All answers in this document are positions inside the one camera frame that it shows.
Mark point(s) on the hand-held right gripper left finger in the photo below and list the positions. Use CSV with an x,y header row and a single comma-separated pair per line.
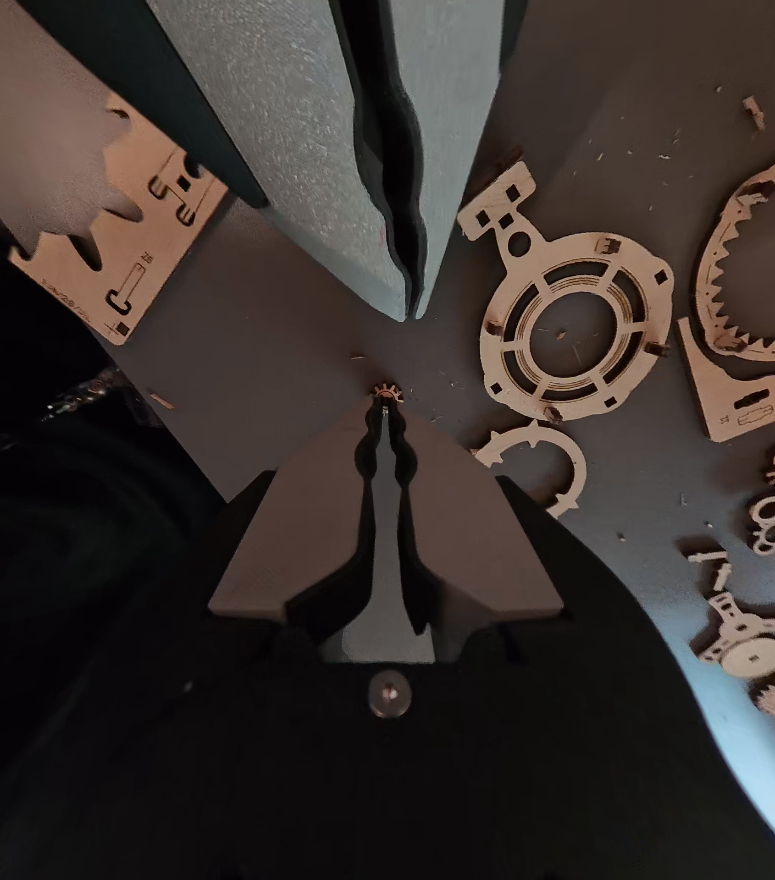
x,y
291,536

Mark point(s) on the short wooden connector piece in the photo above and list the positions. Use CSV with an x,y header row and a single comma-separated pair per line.
x,y
707,555
722,577

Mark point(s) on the jagged-edged wooden offcut sheet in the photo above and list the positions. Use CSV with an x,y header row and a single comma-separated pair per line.
x,y
71,275

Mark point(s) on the wooden frame offcut sheet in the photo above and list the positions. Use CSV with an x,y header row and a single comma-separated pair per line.
x,y
711,399

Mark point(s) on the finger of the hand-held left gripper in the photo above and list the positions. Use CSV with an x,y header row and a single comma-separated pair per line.
x,y
456,82
257,103

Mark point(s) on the wood sliver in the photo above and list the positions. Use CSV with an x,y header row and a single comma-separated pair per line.
x,y
160,399

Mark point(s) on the small wooden gear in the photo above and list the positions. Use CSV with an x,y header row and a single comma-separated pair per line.
x,y
387,394

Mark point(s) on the round slotted wooden plate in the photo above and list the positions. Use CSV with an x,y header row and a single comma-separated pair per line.
x,y
497,344

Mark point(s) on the loose wooden peg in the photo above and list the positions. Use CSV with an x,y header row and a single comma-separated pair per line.
x,y
754,113

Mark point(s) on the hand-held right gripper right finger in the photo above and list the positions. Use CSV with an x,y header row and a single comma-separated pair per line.
x,y
484,536

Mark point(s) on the wooden arm piece with holes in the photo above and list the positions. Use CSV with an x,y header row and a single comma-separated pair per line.
x,y
752,656

